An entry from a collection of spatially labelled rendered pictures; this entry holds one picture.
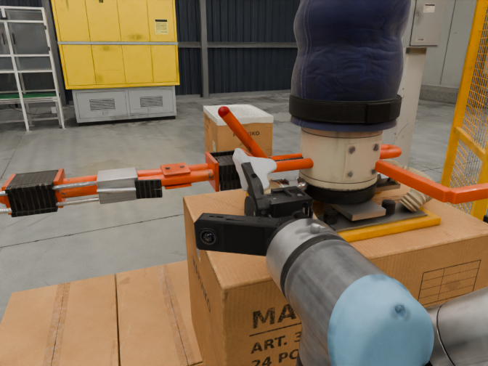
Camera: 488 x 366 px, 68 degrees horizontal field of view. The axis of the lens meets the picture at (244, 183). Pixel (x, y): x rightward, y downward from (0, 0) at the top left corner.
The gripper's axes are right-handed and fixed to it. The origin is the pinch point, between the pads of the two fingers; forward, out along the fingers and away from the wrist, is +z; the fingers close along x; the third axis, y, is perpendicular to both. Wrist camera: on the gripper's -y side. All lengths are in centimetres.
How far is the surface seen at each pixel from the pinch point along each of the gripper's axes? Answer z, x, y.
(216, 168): 9.0, 1.6, -0.5
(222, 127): 183, -28, 49
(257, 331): -6.8, -23.7, 2.1
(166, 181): 10.1, -0.3, -9.6
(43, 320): 70, -70, -51
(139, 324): 57, -70, -18
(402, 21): 4.6, 27.0, 33.6
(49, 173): 14.6, 1.8, -29.3
